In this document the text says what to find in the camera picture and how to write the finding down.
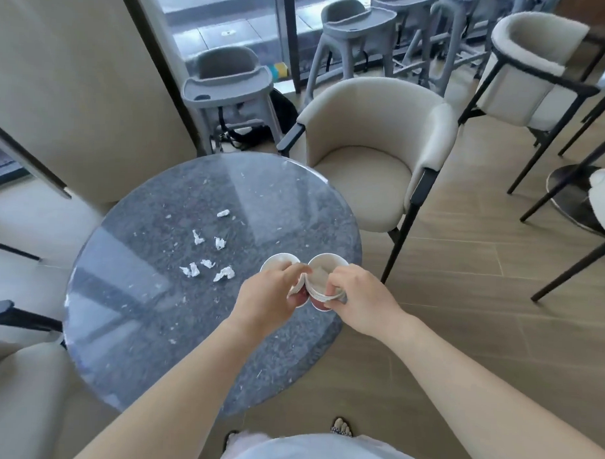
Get person's left hand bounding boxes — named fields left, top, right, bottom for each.
left=229, top=262, right=315, bottom=338

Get person's right hand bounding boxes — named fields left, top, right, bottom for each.
left=323, top=265, right=412, bottom=340

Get white paper cup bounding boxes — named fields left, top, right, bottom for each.
left=258, top=252, right=311, bottom=308
left=304, top=252, right=350, bottom=313

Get person's left forearm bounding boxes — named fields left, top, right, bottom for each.
left=71, top=312, right=260, bottom=459

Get person's right forearm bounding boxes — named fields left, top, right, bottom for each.
left=374, top=311, right=605, bottom=459

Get scattered white tissue scraps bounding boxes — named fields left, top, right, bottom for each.
left=178, top=208, right=238, bottom=284

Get beige armchair with black legs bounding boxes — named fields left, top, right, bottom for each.
left=0, top=300, right=113, bottom=459
left=272, top=74, right=460, bottom=287
left=455, top=9, right=604, bottom=198

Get person's patterned sandal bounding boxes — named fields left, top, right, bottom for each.
left=329, top=416, right=354, bottom=439

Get black bag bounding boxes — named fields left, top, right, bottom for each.
left=215, top=85, right=300, bottom=153

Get person's white garment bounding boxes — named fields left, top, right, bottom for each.
left=219, top=429, right=427, bottom=459

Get grey baby high chair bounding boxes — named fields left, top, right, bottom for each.
left=436, top=0, right=497, bottom=80
left=179, top=44, right=288, bottom=159
left=367, top=0, right=444, bottom=88
left=305, top=0, right=401, bottom=100

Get round metal table base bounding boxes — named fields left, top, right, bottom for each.
left=544, top=163, right=605, bottom=234

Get black-legged chair with white seat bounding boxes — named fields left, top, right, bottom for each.
left=516, top=88, right=605, bottom=305

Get black window frame post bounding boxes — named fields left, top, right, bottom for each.
left=268, top=0, right=312, bottom=95

